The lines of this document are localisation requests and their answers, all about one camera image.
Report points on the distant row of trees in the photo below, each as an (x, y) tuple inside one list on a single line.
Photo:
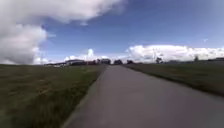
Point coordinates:
[(106, 61)]

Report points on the grey asphalt road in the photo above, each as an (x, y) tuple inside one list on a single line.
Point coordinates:
[(133, 100)]

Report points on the low distant building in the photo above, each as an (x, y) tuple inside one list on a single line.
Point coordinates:
[(68, 62)]

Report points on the grass field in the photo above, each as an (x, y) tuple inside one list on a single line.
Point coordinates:
[(36, 90), (193, 73)]

